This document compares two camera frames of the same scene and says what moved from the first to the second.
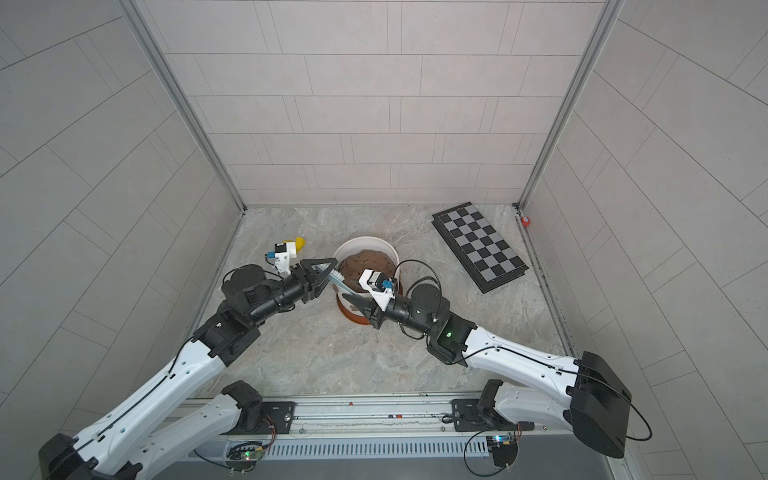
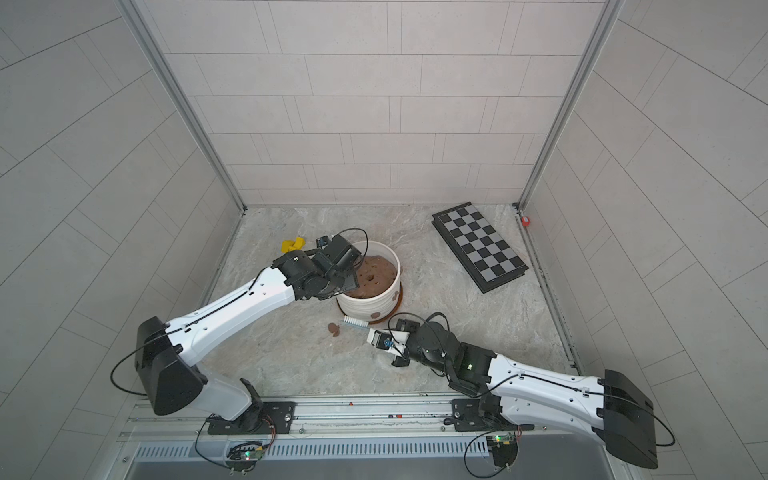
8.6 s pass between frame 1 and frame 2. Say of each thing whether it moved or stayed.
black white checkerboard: stayed
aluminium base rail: stayed
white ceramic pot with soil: stayed
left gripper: moved
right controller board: stayed
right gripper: moved
